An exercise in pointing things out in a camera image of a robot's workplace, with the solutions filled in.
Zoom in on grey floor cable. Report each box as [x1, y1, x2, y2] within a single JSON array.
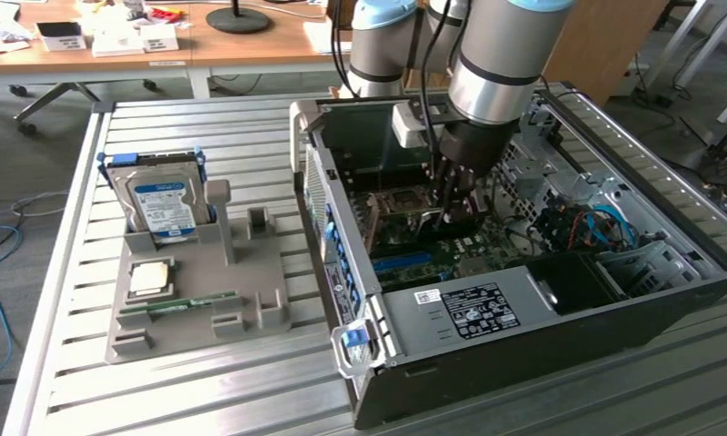
[[0, 189, 69, 220]]

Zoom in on wooden desk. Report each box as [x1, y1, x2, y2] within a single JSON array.
[[0, 0, 353, 100]]

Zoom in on grey power supply unit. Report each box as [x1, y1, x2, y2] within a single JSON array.
[[379, 265, 560, 356]]

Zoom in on red small item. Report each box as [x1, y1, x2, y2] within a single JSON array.
[[149, 5, 188, 25]]

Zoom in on blue wire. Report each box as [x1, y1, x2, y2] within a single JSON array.
[[580, 203, 642, 252]]

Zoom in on CPU socket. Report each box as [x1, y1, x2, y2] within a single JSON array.
[[368, 188, 432, 215]]

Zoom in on grey case handle blue latch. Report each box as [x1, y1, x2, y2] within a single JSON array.
[[329, 317, 384, 379]]

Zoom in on white box black inside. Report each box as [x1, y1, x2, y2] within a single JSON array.
[[34, 21, 89, 53]]

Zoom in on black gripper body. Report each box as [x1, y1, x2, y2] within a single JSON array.
[[437, 118, 518, 178]]

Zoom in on white box with label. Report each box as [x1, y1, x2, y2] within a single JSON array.
[[138, 23, 180, 54]]

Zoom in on black round lamp base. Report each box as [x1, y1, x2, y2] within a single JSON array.
[[205, 0, 275, 35]]

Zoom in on green RAM stick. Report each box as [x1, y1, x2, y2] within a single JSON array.
[[117, 292, 244, 315]]

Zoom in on blue floor cable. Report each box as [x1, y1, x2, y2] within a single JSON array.
[[0, 216, 24, 392]]

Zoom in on black open PC case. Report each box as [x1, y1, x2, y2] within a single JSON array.
[[288, 81, 727, 431]]

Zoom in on hard disk in blue caddy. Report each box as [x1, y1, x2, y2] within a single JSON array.
[[98, 146, 211, 245]]

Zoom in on red wire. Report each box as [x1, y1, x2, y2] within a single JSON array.
[[564, 210, 584, 247]]

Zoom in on flat white box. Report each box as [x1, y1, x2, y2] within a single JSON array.
[[89, 26, 146, 58]]

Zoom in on grey parts rack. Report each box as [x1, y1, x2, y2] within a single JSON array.
[[104, 178, 297, 365]]

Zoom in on green motherboard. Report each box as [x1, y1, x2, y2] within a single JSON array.
[[348, 185, 538, 292]]

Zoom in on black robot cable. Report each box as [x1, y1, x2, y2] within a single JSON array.
[[417, 0, 475, 183]]

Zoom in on white papers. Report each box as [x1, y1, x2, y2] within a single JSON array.
[[301, 19, 353, 56]]

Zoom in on wooden cabinet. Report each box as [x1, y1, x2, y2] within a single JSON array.
[[540, 0, 671, 106]]

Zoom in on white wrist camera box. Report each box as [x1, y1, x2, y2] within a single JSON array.
[[391, 100, 461, 149]]

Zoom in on white table frame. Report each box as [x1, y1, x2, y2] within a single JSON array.
[[635, 0, 727, 124]]

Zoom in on CPU chip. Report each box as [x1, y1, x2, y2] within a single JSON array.
[[125, 261, 172, 295]]

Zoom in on metal disk bay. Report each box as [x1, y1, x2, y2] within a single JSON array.
[[594, 240, 706, 297]]

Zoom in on blue expansion slot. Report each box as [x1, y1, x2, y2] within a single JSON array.
[[372, 252, 432, 274]]

